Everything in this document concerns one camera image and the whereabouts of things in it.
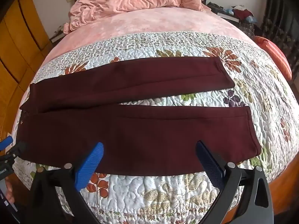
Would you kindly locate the dark patterned curtain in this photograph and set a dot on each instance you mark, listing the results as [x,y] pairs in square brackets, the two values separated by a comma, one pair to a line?
[282,21]

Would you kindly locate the white floral quilt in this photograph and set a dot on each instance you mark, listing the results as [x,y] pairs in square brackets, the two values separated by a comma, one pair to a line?
[163,198]

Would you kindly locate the plaid cloth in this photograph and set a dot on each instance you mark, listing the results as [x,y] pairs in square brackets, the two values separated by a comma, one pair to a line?
[247,29]

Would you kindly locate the orange striped pillow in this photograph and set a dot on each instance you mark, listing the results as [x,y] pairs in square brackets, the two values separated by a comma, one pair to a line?
[275,56]

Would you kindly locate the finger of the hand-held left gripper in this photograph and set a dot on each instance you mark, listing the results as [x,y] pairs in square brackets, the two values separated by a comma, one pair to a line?
[6,142]

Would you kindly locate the wooden wardrobe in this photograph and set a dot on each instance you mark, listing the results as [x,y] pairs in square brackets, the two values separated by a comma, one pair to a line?
[21,51]

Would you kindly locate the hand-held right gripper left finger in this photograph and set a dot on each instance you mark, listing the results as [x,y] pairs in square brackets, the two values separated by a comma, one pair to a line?
[93,162]

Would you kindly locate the pink bed sheet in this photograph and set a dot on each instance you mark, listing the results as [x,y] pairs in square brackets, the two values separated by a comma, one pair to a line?
[144,23]

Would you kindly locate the maroon pants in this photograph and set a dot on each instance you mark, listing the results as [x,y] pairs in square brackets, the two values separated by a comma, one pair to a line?
[140,133]

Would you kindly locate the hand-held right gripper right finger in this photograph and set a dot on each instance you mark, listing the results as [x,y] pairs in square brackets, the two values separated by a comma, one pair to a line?
[210,165]

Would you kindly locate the dark red cloth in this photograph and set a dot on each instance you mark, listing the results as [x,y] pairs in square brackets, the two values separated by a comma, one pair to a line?
[243,12]

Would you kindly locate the light blue plastic bag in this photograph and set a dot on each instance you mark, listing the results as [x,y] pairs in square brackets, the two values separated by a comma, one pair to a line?
[230,11]

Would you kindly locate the person's left hand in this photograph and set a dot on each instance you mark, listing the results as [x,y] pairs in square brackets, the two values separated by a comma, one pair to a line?
[9,191]

